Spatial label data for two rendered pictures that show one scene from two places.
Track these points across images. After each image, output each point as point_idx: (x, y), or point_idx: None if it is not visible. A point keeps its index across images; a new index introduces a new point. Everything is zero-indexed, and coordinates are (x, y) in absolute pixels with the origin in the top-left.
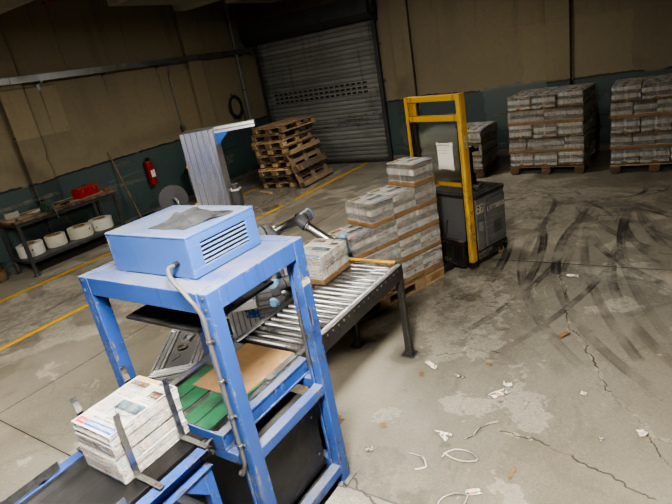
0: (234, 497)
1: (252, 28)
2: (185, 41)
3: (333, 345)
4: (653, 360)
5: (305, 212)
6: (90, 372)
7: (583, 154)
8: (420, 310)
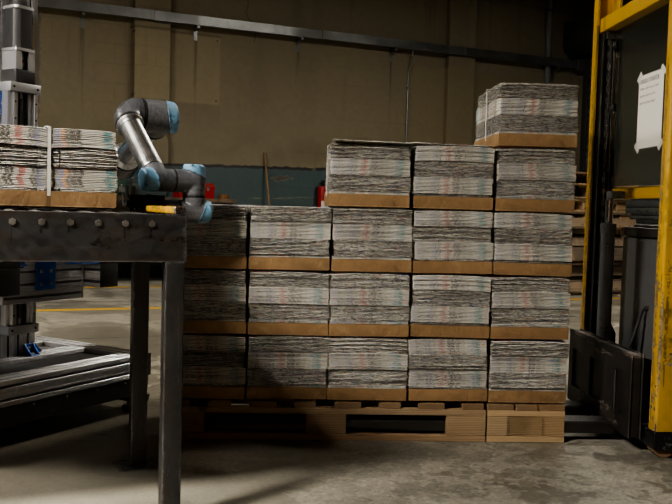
0: None
1: (585, 25)
2: (455, 24)
3: (102, 448)
4: None
5: (149, 100)
6: None
7: None
8: (378, 469)
